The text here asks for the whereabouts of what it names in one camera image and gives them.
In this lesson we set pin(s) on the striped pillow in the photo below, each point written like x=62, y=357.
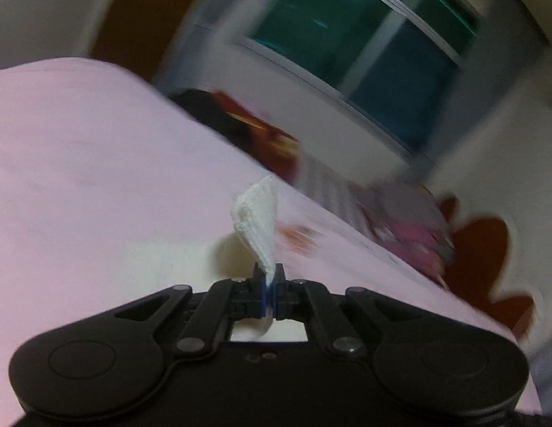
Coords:
x=328, y=189

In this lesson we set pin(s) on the black garment on bed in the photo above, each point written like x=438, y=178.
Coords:
x=204, y=108

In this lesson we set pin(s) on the red white scalloped headboard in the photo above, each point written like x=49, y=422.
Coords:
x=481, y=247

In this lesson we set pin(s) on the stack of folded clothes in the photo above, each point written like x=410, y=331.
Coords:
x=405, y=220

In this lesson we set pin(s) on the brown wooden door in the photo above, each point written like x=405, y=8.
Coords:
x=135, y=34

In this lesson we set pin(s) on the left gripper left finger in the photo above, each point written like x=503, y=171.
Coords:
x=226, y=302

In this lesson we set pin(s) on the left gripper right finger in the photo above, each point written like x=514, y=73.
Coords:
x=312, y=304

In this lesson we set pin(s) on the pink floral bed sheet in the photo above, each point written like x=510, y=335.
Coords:
x=108, y=193

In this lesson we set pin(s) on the grey curtain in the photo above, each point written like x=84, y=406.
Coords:
x=508, y=42
x=207, y=24

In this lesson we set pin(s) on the white knit sweater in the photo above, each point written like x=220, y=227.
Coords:
x=254, y=216

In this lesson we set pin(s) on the left grey curtain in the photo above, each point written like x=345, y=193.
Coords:
x=207, y=24

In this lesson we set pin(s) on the window with white frame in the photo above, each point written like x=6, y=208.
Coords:
x=393, y=62

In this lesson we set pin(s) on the right grey curtain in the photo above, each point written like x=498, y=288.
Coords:
x=508, y=42

